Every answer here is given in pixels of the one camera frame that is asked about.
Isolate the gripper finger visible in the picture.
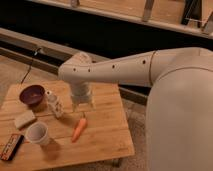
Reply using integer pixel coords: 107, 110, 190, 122
87, 101, 94, 108
72, 103, 78, 112

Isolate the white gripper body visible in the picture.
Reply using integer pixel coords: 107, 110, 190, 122
70, 82, 92, 104

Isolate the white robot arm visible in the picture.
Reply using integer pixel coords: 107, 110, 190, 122
58, 47, 213, 171

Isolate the small white bottle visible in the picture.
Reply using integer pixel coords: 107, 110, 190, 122
45, 90, 63, 118

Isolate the orange carrot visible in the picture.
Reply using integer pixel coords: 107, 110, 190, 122
71, 114, 87, 142

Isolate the dark red bowl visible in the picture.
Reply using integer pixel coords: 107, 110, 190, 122
19, 85, 45, 106

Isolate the black orange snack bar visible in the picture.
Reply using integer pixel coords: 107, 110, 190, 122
0, 134, 24, 161

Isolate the grey metal rail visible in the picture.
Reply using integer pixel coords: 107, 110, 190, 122
0, 27, 111, 64

